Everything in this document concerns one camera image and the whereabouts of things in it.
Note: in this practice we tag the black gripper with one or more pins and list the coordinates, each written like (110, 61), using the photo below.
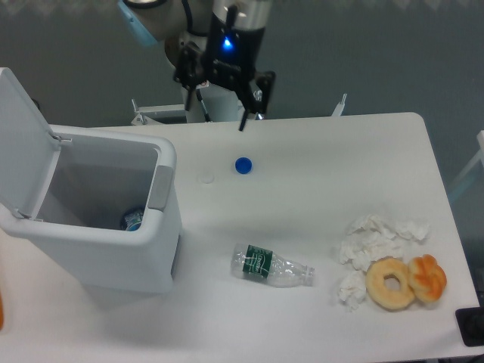
(229, 61)

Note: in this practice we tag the white trash can lid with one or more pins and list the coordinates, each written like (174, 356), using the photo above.
(29, 150)

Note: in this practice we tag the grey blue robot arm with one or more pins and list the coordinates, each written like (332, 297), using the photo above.
(152, 22)

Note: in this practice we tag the blue bottle cap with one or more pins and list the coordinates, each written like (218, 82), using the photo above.
(243, 165)

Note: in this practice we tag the white bottle cap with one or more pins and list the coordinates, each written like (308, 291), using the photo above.
(206, 178)

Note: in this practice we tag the bottle inside trash can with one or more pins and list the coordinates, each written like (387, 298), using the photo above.
(131, 219)

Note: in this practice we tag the white trash can body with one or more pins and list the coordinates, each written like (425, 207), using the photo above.
(101, 174)

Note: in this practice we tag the clear green-label plastic bottle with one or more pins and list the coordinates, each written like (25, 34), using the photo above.
(267, 267)

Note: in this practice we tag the large crumpled white tissue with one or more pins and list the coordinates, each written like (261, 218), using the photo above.
(372, 237)

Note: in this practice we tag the small crumpled white tissue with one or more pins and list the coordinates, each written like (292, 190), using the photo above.
(352, 291)

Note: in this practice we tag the orange twisted bread roll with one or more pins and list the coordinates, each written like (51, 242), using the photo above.
(426, 278)

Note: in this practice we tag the orange object at left edge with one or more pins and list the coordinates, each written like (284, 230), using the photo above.
(2, 309)

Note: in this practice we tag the black device at corner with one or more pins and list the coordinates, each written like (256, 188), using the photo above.
(470, 324)

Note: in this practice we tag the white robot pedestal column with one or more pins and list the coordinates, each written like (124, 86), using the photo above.
(173, 46)

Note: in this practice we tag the white metal base frame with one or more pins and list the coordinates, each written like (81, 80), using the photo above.
(162, 111)

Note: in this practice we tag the white frame at right edge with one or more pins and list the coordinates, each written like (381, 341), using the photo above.
(468, 175)

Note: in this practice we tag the plain ring donut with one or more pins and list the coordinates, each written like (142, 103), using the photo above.
(387, 284)

